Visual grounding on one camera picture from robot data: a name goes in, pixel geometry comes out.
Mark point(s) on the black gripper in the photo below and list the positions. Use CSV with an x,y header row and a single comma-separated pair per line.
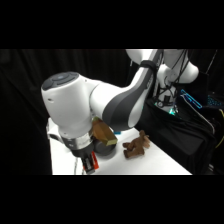
x,y
81,153

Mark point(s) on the red cube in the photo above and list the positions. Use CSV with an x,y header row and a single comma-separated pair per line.
x,y
96,163

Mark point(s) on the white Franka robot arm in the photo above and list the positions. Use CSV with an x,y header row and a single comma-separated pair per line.
x,y
66,100

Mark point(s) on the black bowl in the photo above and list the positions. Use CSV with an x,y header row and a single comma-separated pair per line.
x,y
106,149

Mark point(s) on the brown plush toy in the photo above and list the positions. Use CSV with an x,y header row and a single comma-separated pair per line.
x,y
136,146

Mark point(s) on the black cloth covered stand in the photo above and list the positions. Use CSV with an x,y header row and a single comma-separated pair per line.
x,y
176,136

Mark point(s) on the black curtain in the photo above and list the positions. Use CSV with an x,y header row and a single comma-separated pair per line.
x,y
20,100

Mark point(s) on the blue lit device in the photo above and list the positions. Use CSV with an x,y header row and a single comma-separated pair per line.
x,y
191,98

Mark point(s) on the tan wrist camera block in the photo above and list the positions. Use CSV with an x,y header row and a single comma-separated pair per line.
x,y
104,134

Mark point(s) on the white wrist side bracket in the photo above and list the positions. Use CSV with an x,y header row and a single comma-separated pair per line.
x,y
53,134

